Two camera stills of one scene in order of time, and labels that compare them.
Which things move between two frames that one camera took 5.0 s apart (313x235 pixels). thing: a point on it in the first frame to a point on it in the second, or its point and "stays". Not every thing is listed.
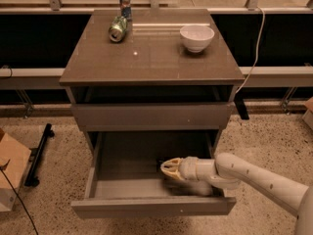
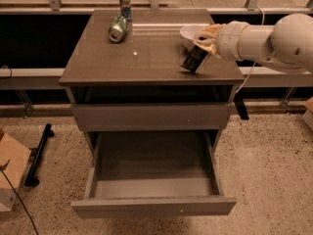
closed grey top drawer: (152, 116) stays
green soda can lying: (117, 28) stays
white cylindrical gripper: (189, 168) to (229, 39)
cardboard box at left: (14, 159) stays
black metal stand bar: (32, 181) stays
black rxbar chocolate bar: (175, 187) to (196, 60)
